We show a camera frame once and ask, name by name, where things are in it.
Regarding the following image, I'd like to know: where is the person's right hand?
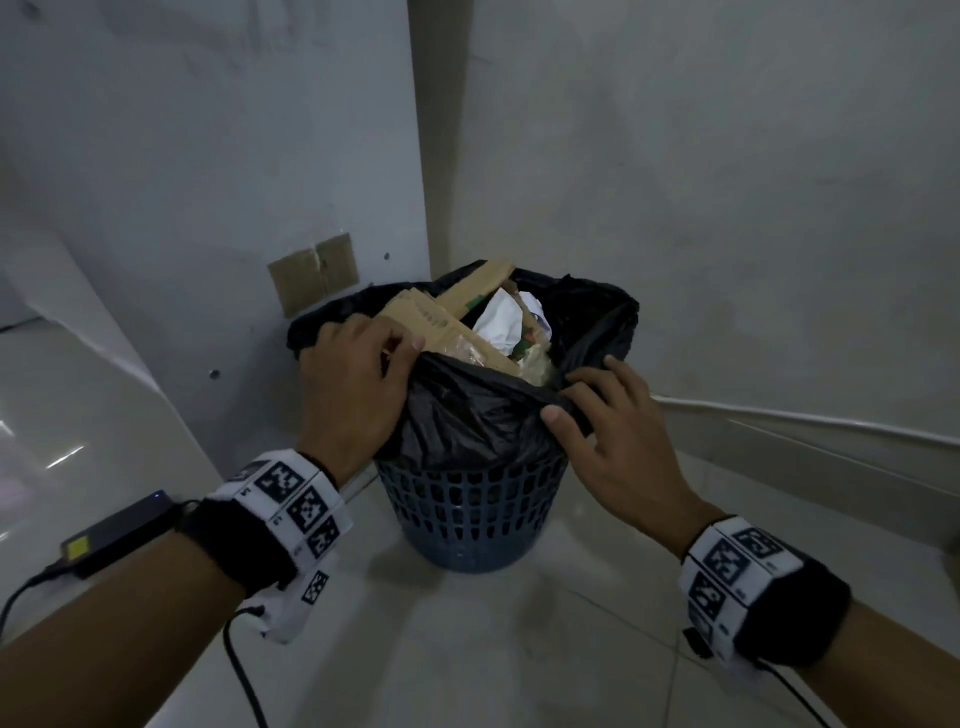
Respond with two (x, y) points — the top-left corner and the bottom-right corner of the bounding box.
(539, 354), (725, 560)

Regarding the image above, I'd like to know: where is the person's left hand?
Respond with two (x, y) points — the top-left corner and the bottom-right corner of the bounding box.
(296, 313), (427, 489)

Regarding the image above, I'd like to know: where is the black trash bag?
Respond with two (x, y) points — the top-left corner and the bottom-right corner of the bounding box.
(287, 258), (641, 474)

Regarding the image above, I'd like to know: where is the blue plastic waste basket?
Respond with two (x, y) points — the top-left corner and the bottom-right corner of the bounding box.
(372, 449), (571, 575)

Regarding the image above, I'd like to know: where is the person's left forearm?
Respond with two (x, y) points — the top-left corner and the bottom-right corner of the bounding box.
(0, 532), (249, 728)

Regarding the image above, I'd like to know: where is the wide brown tape patch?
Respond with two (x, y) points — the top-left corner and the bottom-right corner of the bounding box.
(268, 249), (329, 319)

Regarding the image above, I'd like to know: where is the pile of cardboard paper waste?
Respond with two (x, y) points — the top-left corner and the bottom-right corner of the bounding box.
(378, 258), (560, 388)

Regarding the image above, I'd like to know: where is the narrow brown tape patch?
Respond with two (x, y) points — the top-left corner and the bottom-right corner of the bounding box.
(314, 232), (360, 294)

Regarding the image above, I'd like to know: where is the left wristband with markers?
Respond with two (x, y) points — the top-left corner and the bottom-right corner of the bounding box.
(176, 448), (354, 598)

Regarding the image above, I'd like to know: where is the wristband with markers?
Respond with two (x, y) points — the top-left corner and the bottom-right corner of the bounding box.
(678, 515), (853, 669)
(176, 448), (354, 598)

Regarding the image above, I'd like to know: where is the right wristband with markers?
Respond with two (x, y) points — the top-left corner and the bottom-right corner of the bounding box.
(678, 515), (853, 669)

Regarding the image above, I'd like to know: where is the black power adapter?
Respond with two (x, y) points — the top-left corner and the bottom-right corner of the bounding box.
(59, 491), (181, 580)

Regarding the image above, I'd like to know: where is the white wall cable conduit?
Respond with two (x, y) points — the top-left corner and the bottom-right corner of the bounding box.
(650, 395), (960, 451)

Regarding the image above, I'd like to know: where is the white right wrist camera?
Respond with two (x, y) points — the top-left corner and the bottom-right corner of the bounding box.
(680, 626), (766, 680)

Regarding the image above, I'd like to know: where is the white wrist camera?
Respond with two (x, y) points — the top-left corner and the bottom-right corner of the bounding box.
(680, 626), (766, 680)
(258, 551), (339, 646)

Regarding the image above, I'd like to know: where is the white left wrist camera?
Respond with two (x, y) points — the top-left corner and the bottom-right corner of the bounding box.
(258, 551), (339, 646)

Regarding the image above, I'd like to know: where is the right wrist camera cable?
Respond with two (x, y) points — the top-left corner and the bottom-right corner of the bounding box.
(753, 658), (826, 728)

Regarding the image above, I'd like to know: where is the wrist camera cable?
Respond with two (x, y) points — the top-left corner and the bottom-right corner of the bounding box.
(222, 605), (271, 728)
(753, 658), (826, 728)

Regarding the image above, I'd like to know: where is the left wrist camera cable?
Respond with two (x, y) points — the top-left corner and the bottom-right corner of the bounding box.
(222, 605), (271, 728)

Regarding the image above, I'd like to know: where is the black adapter cable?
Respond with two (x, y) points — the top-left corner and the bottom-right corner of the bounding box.
(0, 558), (76, 639)

